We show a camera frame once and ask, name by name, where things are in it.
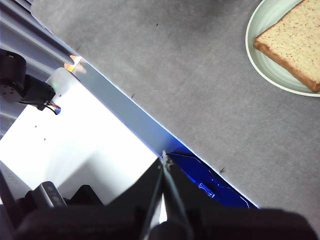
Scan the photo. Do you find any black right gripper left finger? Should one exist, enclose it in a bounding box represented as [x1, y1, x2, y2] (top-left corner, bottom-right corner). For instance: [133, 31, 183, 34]
[14, 157, 165, 240]

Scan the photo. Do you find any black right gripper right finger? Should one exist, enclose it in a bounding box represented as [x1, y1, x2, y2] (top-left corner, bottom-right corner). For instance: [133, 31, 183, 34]
[164, 152, 316, 240]

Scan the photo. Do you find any pale green round plate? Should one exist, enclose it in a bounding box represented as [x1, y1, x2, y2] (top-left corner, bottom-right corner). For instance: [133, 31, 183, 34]
[245, 0, 320, 98]

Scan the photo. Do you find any toasted bread slice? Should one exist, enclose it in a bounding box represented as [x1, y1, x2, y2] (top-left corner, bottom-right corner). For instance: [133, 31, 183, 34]
[253, 0, 320, 94]

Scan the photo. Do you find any blue plastic sheet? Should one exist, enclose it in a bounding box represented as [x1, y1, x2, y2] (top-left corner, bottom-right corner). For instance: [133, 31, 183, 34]
[164, 151, 259, 209]

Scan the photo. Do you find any orange and white sticker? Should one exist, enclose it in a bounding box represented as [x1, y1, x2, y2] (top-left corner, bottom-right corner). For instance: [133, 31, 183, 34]
[63, 54, 87, 75]

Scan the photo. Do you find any grey front camera box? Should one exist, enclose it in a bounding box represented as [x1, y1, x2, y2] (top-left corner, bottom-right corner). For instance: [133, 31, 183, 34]
[34, 181, 69, 209]

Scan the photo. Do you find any red and black connector cable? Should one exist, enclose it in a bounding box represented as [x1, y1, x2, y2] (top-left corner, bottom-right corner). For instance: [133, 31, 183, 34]
[43, 99, 62, 116]

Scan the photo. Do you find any grey ribbed metal frame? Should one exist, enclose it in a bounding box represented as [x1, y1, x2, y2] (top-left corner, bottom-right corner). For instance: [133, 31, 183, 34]
[0, 0, 76, 137]

